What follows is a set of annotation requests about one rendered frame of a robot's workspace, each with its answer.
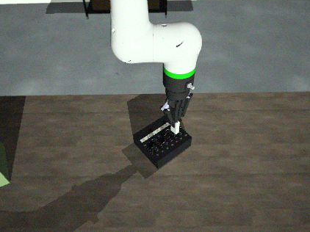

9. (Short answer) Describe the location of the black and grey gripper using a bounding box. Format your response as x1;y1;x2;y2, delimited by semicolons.
160;88;193;134

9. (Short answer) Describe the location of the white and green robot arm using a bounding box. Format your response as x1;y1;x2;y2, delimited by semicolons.
110;0;202;93

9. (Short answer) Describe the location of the black lighting desk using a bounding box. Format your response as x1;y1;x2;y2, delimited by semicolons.
133;116;192;169

